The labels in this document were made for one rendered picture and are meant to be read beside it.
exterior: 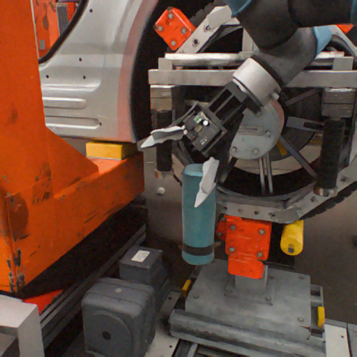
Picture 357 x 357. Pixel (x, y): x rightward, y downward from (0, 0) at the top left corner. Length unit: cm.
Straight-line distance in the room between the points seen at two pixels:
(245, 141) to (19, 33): 51
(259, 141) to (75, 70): 70
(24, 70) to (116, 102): 42
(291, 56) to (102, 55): 74
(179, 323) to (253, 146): 72
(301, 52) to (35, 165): 58
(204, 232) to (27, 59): 57
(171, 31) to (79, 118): 46
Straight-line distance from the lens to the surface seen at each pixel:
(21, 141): 82
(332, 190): 75
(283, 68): 60
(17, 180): 82
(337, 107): 72
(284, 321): 126
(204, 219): 92
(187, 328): 132
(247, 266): 109
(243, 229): 103
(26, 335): 39
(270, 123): 80
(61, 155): 96
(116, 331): 101
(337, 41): 80
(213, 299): 130
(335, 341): 147
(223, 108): 58
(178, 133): 65
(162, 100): 77
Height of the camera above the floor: 100
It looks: 18 degrees down
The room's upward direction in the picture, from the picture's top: straight up
